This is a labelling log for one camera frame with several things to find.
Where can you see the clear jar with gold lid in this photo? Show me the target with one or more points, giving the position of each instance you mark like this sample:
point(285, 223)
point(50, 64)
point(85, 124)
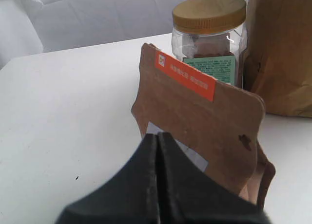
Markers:
point(210, 35)

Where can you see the brown kraft snack pouch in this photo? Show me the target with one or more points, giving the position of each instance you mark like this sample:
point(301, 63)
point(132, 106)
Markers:
point(218, 121)

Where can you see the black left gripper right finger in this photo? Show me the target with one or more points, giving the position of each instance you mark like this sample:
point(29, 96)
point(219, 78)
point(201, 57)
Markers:
point(187, 196)

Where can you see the large brown paper bag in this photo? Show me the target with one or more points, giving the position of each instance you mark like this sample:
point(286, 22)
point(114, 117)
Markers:
point(278, 58)

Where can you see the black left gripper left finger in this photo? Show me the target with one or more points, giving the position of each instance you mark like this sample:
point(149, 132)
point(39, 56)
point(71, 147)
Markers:
point(129, 197)

